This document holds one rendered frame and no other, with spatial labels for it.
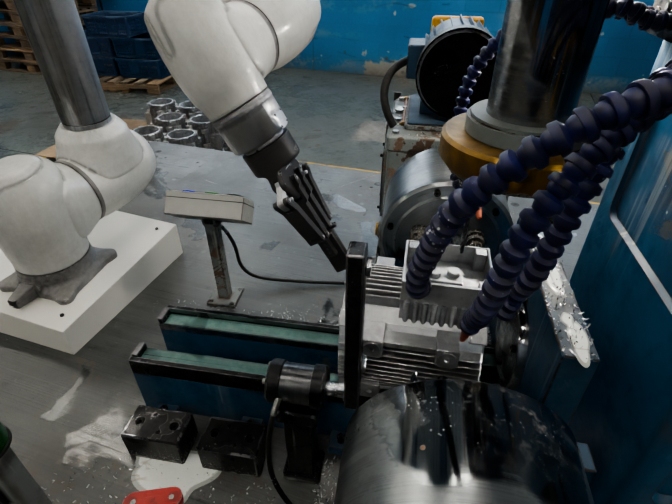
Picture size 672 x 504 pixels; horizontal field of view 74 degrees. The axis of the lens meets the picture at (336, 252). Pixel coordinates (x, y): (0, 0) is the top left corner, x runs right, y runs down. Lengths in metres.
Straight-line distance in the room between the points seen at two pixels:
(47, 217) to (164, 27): 0.55
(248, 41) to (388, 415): 0.47
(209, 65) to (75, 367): 0.70
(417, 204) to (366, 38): 5.61
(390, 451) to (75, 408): 0.69
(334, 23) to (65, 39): 5.56
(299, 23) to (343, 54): 5.80
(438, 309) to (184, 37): 0.46
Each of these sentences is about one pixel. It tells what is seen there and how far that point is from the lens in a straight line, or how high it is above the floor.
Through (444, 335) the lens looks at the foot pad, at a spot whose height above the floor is 1.07.
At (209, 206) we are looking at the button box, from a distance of 0.95.
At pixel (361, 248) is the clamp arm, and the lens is 0.46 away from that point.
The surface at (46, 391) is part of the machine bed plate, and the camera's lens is 1.06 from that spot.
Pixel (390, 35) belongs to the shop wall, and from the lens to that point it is 6.29.
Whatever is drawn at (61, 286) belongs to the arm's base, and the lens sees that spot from 1.13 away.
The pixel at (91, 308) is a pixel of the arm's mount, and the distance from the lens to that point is 1.09.
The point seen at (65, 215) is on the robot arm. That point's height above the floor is 1.05.
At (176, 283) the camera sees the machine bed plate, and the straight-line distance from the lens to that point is 1.20.
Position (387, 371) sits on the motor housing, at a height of 1.02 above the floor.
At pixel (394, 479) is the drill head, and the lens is 0.42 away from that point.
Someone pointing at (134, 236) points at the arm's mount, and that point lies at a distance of 1.25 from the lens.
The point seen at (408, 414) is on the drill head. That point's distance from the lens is 0.45.
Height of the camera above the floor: 1.51
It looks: 35 degrees down
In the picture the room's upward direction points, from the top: straight up
